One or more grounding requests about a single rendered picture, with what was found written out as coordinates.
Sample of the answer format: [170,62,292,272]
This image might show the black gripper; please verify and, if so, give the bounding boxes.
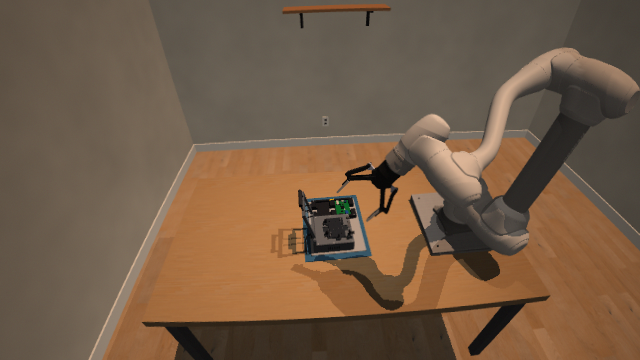
[337,160,401,222]

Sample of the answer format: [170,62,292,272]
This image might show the green circuit board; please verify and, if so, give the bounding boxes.
[335,200,351,215]

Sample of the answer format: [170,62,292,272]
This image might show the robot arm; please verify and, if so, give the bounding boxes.
[385,48,640,256]

